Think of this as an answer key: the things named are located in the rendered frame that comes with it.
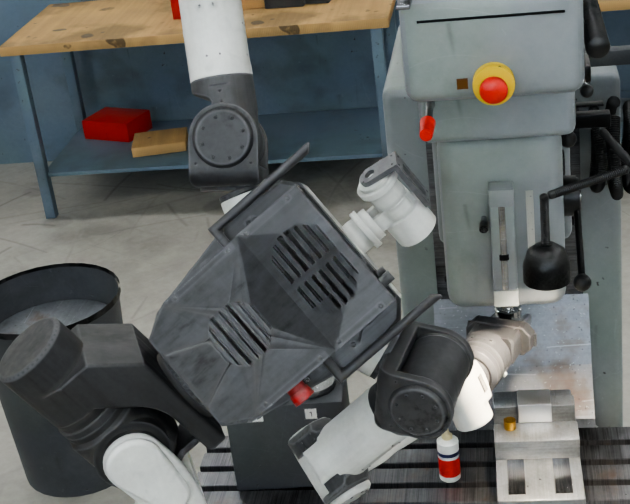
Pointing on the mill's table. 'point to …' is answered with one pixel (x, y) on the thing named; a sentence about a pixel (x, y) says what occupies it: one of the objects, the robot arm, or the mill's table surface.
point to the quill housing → (491, 160)
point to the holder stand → (248, 441)
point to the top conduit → (594, 30)
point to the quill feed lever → (576, 233)
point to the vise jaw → (537, 440)
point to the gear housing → (503, 117)
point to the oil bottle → (448, 457)
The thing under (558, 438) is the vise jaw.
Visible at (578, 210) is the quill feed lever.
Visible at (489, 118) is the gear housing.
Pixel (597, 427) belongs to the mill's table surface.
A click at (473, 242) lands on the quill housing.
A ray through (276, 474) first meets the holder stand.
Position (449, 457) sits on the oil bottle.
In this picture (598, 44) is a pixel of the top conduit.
